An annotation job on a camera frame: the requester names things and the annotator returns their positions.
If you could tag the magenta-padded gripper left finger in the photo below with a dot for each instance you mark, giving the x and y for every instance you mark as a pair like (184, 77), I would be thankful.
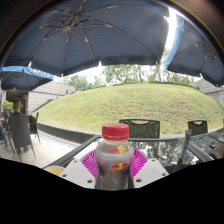
(78, 173)

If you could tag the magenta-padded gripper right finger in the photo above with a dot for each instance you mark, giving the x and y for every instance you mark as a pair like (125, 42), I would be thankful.
(151, 170)

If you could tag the clear red-capped drink bottle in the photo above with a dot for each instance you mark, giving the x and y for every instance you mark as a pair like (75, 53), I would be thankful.
(114, 160)

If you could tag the black mesh patio chair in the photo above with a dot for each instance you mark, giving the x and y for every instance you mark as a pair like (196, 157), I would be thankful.
(140, 129)
(197, 127)

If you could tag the dark grey wicker chair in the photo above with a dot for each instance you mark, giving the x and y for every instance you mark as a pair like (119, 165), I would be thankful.
(35, 126)
(20, 133)

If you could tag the small round dish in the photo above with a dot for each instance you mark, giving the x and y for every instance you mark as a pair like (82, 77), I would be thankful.
(212, 144)

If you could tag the grey building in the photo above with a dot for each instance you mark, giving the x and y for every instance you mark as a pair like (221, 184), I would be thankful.
(210, 91)
(50, 95)

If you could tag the person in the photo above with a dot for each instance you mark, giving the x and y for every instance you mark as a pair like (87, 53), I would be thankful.
(2, 133)
(17, 106)

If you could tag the navy umbrella with lettered blue band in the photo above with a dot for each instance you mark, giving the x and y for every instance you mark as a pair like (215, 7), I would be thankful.
(20, 80)

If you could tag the navy umbrella with plain blue band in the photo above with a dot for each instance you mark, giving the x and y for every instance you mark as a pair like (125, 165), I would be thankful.
(200, 50)

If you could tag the large navy patio umbrella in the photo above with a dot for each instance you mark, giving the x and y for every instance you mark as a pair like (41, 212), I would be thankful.
(83, 36)

